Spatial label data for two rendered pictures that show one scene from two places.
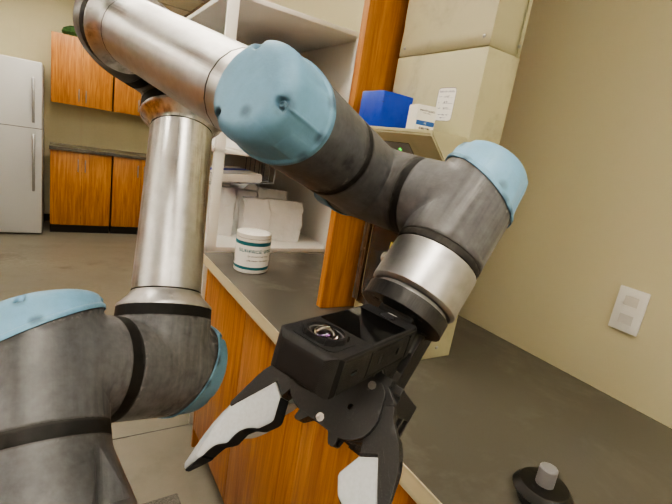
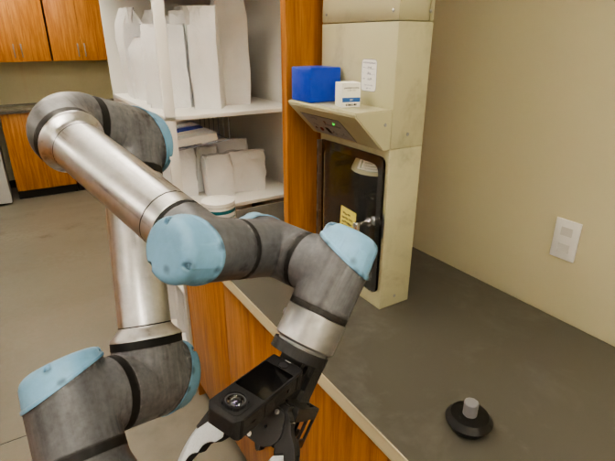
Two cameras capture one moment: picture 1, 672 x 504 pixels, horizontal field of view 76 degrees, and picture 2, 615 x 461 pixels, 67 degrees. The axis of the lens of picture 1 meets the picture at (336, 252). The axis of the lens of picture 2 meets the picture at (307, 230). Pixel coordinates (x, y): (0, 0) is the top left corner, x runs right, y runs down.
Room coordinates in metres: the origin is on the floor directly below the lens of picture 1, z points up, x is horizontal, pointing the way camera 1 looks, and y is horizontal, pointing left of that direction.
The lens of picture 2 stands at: (-0.14, -0.08, 1.67)
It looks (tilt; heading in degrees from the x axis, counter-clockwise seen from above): 22 degrees down; 2
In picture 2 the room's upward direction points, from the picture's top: straight up
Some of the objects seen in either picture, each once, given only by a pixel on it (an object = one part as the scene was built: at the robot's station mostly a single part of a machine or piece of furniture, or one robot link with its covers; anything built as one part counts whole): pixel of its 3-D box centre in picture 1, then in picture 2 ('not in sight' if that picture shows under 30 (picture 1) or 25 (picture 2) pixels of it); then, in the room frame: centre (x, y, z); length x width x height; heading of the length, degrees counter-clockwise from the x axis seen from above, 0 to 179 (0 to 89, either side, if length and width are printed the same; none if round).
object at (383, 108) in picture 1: (384, 111); (316, 83); (1.23, -0.07, 1.56); 0.10 x 0.10 x 0.09; 34
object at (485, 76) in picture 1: (441, 206); (384, 163); (1.25, -0.28, 1.33); 0.32 x 0.25 x 0.77; 34
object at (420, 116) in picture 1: (421, 118); (347, 94); (1.11, -0.15, 1.54); 0.05 x 0.05 x 0.06; 19
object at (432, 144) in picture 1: (401, 150); (335, 123); (1.15, -0.12, 1.46); 0.32 x 0.11 x 0.10; 34
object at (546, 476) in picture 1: (543, 484); (469, 414); (0.60, -0.39, 0.97); 0.09 x 0.09 x 0.07
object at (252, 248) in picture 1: (252, 250); (219, 217); (1.59, 0.31, 1.02); 0.13 x 0.13 x 0.15
